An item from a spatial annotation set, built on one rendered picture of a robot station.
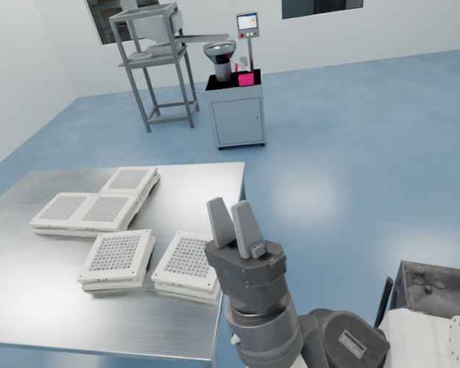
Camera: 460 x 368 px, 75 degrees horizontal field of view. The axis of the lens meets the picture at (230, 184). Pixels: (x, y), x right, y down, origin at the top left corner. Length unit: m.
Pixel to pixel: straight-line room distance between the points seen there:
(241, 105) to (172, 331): 2.68
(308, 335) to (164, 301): 0.83
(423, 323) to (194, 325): 0.70
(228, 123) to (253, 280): 3.23
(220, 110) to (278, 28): 2.86
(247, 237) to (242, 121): 3.19
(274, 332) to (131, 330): 0.86
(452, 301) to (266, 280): 0.48
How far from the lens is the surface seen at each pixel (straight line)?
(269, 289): 0.36
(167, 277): 1.18
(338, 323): 0.63
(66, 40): 6.91
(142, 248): 1.32
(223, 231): 0.39
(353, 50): 6.33
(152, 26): 4.18
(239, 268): 0.34
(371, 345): 0.65
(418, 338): 0.68
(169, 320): 1.17
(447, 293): 0.75
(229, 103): 3.42
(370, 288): 2.31
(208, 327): 1.12
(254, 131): 3.56
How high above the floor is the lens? 1.87
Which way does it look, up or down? 37 degrees down
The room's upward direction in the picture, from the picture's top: 10 degrees counter-clockwise
